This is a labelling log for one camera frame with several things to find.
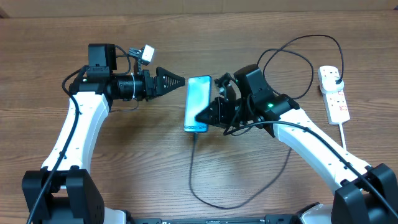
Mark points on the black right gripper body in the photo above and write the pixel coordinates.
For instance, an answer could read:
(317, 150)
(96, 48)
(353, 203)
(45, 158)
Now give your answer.
(231, 114)

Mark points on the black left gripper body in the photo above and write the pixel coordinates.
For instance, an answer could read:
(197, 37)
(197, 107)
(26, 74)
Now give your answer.
(149, 91)

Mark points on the blue Galaxy smartphone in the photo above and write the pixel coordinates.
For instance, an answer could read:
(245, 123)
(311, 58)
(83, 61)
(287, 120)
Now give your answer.
(198, 98)

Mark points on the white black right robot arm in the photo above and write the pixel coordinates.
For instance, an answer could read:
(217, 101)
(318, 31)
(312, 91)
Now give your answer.
(362, 193)

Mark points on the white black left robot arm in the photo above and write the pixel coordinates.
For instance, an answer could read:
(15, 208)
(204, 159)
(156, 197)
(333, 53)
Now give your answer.
(62, 190)

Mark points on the white charger plug adapter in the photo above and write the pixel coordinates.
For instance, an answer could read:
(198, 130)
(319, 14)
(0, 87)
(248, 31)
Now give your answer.
(331, 84)

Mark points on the white power strip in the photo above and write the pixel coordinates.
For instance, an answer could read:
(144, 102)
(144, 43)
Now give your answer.
(335, 103)

